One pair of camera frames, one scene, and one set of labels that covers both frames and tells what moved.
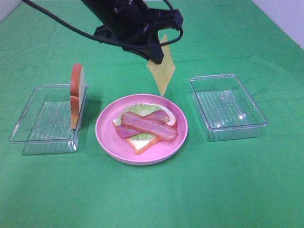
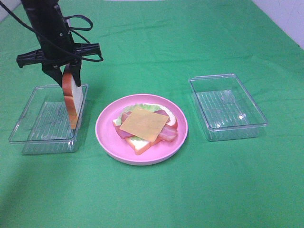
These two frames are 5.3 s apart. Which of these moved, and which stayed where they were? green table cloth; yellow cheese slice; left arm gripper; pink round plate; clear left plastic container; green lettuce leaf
Moved: left arm gripper; yellow cheese slice
Stayed: green lettuce leaf; pink round plate; green table cloth; clear left plastic container
